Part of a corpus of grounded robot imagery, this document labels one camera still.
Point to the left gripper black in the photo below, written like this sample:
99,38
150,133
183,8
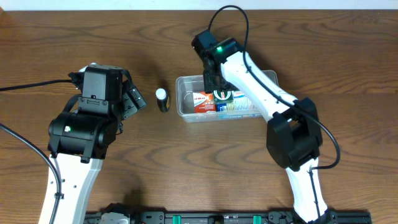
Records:
132,99

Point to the clear plastic container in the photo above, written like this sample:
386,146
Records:
185,86

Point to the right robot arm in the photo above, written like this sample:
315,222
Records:
293,137

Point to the dark green square box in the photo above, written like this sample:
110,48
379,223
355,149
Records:
221,97

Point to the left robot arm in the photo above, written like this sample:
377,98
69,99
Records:
80,136

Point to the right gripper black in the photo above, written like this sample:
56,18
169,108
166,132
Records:
212,83

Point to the white green medicine box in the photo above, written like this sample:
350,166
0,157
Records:
238,94

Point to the red medicine box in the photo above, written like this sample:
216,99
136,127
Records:
203,102

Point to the blue medicine box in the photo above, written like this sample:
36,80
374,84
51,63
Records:
238,104

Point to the dark bottle white cap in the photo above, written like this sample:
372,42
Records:
163,99

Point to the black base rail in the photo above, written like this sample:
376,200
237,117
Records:
119,213

